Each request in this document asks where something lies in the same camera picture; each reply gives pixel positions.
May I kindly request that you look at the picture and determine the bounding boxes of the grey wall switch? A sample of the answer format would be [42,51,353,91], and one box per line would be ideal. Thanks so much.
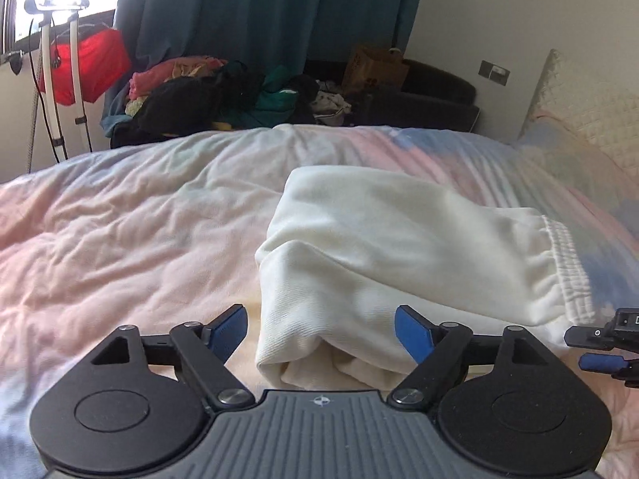
[478,60,511,85]

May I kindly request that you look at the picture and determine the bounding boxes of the pink and blue bed blanket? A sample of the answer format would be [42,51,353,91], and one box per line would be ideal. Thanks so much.
[0,125,639,479]

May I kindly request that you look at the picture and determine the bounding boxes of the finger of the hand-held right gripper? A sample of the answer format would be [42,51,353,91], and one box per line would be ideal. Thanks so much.
[564,326,617,351]
[578,352,639,389]

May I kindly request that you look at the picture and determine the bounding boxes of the garment steamer stand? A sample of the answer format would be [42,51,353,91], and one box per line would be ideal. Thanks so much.
[24,0,95,163]

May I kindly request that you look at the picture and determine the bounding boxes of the brown paper bag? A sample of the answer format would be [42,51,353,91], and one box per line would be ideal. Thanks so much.
[342,45,410,93]

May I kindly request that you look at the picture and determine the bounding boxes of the wide blue curtain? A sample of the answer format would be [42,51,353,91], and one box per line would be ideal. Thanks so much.
[114,0,430,75]

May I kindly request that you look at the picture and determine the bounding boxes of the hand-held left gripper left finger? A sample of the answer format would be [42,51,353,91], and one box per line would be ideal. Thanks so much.
[92,302,255,412]

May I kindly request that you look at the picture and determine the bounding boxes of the red bag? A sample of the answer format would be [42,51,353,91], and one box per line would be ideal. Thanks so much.
[40,27,131,107]

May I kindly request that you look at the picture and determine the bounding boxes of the cream white pants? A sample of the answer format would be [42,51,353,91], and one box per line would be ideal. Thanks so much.
[254,166,600,391]

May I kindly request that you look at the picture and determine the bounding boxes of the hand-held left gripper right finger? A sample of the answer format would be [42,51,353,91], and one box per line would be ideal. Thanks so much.
[388,303,547,407]

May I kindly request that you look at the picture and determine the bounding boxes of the pastel pillow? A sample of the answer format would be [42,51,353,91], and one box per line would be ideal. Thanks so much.
[516,110,639,220]

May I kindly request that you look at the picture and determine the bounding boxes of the pile of mixed clothes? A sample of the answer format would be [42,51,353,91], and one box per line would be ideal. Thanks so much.
[102,56,355,148]

